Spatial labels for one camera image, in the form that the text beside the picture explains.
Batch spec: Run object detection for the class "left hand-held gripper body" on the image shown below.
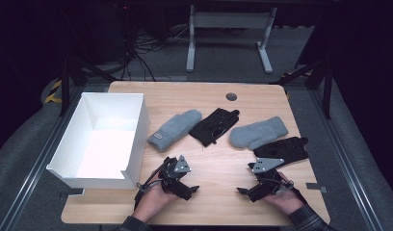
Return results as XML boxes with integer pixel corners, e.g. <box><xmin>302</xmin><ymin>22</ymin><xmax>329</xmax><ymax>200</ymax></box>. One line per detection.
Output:
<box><xmin>157</xmin><ymin>154</ymin><xmax>195</xmax><ymax>197</ymax></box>

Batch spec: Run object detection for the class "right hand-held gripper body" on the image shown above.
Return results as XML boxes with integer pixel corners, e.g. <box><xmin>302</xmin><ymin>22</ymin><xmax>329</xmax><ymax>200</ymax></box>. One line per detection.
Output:
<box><xmin>250</xmin><ymin>157</ymin><xmax>295</xmax><ymax>195</ymax></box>

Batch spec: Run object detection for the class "black glove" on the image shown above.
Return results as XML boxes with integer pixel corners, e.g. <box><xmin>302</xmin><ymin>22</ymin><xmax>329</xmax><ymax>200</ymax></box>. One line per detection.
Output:
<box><xmin>252</xmin><ymin>136</ymin><xmax>309</xmax><ymax>167</ymax></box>
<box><xmin>188</xmin><ymin>107</ymin><xmax>241</xmax><ymax>148</ymax></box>

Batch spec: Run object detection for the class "grey knit mitten with label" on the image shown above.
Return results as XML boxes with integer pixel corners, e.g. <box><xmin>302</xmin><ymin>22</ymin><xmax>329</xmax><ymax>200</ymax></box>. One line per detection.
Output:
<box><xmin>146</xmin><ymin>109</ymin><xmax>203</xmax><ymax>153</ymax></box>

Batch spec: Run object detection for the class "white box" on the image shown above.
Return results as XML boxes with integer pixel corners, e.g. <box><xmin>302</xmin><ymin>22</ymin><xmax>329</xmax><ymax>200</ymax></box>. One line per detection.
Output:
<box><xmin>45</xmin><ymin>91</ymin><xmax>150</xmax><ymax>191</ymax></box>

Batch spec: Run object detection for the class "person's right hand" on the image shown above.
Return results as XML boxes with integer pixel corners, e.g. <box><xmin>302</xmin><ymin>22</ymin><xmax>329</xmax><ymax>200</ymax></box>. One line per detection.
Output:
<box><xmin>263</xmin><ymin>171</ymin><xmax>306</xmax><ymax>217</ymax></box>

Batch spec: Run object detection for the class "person's left hand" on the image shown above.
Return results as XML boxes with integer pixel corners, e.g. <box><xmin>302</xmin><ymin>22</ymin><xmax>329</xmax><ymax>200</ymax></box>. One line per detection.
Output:
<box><xmin>132</xmin><ymin>179</ymin><xmax>181</xmax><ymax>223</ymax></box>

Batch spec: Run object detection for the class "black metal stand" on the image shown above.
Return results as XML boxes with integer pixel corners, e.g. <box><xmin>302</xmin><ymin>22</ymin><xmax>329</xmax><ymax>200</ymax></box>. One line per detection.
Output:
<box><xmin>58</xmin><ymin>56</ymin><xmax>118</xmax><ymax>117</ymax></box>
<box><xmin>270</xmin><ymin>59</ymin><xmax>334</xmax><ymax>120</ymax></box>

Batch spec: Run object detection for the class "yellow and black striped tape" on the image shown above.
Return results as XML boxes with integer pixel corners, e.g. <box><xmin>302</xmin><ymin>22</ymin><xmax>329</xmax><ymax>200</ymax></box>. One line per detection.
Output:
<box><xmin>44</xmin><ymin>79</ymin><xmax>64</xmax><ymax>104</ymax></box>

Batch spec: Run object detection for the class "left hand-held gripper cable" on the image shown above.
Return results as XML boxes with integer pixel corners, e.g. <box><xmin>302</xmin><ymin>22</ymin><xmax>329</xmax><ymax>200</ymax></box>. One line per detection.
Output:
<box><xmin>134</xmin><ymin>171</ymin><xmax>164</xmax><ymax>210</ymax></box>

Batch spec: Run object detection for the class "hand-held gripper cable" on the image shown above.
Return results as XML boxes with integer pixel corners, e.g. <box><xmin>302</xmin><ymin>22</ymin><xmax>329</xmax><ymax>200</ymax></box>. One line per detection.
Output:
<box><xmin>134</xmin><ymin>171</ymin><xmax>164</xmax><ymax>210</ymax></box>
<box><xmin>282</xmin><ymin>179</ymin><xmax>310</xmax><ymax>206</ymax></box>

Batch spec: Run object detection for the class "right hand-held gripper cable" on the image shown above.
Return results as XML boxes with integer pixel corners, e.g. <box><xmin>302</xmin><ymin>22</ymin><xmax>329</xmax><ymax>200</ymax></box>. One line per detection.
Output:
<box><xmin>282</xmin><ymin>179</ymin><xmax>310</xmax><ymax>206</ymax></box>

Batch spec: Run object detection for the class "grey metal table bracket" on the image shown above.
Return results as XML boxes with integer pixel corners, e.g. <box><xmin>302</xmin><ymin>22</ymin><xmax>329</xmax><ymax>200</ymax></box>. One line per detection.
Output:
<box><xmin>58</xmin><ymin>188</ymin><xmax>87</xmax><ymax>200</ymax></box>
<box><xmin>305</xmin><ymin>182</ymin><xmax>329</xmax><ymax>194</ymax></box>

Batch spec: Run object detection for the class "aluminium floor rail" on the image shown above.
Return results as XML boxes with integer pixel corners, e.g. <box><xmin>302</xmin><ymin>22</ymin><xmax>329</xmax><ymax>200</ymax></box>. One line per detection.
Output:
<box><xmin>0</xmin><ymin>85</ymin><xmax>87</xmax><ymax>231</ymax></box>
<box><xmin>308</xmin><ymin>90</ymin><xmax>385</xmax><ymax>231</ymax></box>

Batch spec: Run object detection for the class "tangle of black floor cables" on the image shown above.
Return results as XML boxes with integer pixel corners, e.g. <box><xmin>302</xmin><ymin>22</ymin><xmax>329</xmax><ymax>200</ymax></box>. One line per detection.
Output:
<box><xmin>119</xmin><ymin>18</ymin><xmax>193</xmax><ymax>82</ymax></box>

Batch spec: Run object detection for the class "white metal desk frame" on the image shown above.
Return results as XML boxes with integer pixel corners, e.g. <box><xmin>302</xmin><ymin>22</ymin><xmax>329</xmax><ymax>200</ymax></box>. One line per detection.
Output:
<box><xmin>185</xmin><ymin>4</ymin><xmax>278</xmax><ymax>75</ymax></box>

